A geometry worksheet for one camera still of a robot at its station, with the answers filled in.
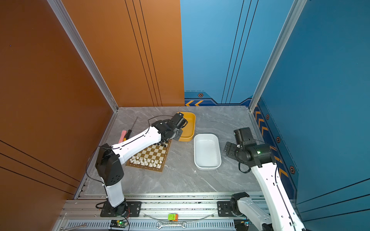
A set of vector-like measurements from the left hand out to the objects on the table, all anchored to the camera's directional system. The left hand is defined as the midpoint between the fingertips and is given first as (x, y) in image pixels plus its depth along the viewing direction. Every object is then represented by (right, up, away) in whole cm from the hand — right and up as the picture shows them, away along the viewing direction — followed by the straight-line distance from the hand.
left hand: (175, 129), depth 87 cm
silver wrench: (-6, -45, -17) cm, 49 cm away
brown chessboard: (-15, -18, +4) cm, 24 cm away
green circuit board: (-27, -46, -16) cm, 55 cm away
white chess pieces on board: (-15, -21, 0) cm, 25 cm away
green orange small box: (+1, -42, -17) cm, 45 cm away
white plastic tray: (+20, -15, +7) cm, 26 cm away
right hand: (+29, -11, -16) cm, 35 cm away
